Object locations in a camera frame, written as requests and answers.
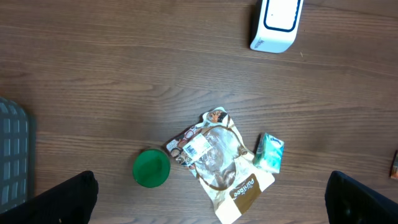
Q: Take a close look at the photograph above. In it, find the beige brown snack pouch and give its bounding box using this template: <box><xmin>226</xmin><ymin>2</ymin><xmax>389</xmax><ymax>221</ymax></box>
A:
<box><xmin>166</xmin><ymin>107</ymin><xmax>275</xmax><ymax>224</ymax></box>

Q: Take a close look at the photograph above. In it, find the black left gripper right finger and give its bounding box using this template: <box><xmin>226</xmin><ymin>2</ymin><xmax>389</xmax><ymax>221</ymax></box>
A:
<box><xmin>325</xmin><ymin>170</ymin><xmax>397</xmax><ymax>224</ymax></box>

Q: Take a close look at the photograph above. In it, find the white barcode scanner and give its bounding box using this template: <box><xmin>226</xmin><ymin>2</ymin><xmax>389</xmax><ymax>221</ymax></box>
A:
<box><xmin>249</xmin><ymin>0</ymin><xmax>303</xmax><ymax>54</ymax></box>

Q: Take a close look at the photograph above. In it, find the green lid jar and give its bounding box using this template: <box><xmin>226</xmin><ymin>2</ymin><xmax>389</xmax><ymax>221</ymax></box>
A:
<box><xmin>132</xmin><ymin>148</ymin><xmax>171</xmax><ymax>188</ymax></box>

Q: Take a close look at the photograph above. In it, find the small teal tissue pack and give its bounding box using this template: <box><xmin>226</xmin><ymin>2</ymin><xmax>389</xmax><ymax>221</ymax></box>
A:
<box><xmin>253</xmin><ymin>133</ymin><xmax>285</xmax><ymax>174</ymax></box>

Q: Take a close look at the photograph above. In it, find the orange tissue pack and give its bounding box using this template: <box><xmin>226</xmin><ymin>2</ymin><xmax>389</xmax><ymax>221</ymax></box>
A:
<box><xmin>390</xmin><ymin>151</ymin><xmax>398</xmax><ymax>180</ymax></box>

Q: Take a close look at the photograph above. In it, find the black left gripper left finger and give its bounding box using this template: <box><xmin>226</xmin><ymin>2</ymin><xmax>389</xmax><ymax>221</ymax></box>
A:
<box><xmin>1</xmin><ymin>170</ymin><xmax>98</xmax><ymax>224</ymax></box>

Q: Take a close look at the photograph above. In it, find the black mesh basket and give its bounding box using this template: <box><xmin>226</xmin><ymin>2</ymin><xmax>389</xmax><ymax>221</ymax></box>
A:
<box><xmin>0</xmin><ymin>98</ymin><xmax>35</xmax><ymax>213</ymax></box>

